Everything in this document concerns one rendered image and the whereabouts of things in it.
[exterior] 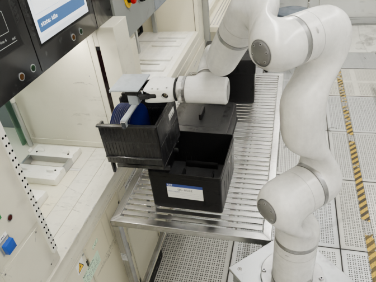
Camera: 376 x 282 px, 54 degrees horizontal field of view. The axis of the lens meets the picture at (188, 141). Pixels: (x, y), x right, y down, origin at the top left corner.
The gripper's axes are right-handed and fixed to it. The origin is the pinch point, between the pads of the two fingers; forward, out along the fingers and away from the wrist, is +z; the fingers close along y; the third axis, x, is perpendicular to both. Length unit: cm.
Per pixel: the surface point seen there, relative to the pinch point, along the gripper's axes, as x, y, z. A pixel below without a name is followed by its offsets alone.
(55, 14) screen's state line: 26.7, -8.5, 14.9
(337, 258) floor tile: -125, 43, -82
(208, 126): -39, 38, -16
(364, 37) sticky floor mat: -123, 378, -137
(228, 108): -39, 55, -22
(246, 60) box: -24, 77, -28
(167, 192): -41.5, -4.3, -7.8
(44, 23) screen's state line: 26.2, -14.3, 14.9
